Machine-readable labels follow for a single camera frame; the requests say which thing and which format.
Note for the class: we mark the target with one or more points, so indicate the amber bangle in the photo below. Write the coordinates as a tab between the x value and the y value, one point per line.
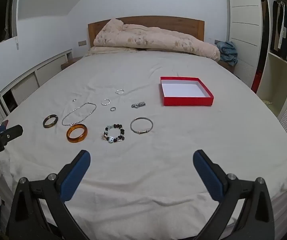
69	137

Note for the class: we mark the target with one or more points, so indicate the beige floral duvet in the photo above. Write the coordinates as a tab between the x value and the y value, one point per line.
153	40

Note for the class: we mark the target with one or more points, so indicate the thin silver bangle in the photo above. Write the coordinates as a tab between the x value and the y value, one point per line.
141	132

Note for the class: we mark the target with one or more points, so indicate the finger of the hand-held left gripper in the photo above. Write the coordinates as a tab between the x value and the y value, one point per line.
11	132

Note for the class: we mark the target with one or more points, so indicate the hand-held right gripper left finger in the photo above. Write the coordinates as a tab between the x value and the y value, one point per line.
76	175

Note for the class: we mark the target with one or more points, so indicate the thin silver hoop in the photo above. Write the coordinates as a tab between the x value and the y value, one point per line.
71	124

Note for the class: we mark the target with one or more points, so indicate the beige pillow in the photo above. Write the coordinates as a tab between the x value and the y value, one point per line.
101	50

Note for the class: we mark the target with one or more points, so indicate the red shallow box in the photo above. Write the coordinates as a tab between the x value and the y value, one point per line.
183	102

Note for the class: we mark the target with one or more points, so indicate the hanging clothes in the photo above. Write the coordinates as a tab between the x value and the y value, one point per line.
283	30

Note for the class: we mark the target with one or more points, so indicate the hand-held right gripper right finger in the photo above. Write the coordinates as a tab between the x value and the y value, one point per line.
208	175

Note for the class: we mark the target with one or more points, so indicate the low white cabinet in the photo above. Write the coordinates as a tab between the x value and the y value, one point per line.
26	85

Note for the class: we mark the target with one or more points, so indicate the dark brown bangle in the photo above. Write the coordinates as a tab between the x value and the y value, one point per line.
44	123

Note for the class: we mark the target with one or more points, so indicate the wooden nightstand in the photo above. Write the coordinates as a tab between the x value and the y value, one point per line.
227	67

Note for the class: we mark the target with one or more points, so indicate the wooden headboard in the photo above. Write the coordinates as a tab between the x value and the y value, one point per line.
158	22

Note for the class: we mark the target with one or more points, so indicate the white wardrobe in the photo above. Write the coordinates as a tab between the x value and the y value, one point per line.
243	17

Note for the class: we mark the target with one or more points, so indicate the twisted silver hoop earring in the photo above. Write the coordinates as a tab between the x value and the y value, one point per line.
116	92
102	103

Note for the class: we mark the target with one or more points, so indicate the blue crumpled cloth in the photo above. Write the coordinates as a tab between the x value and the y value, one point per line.
228	52

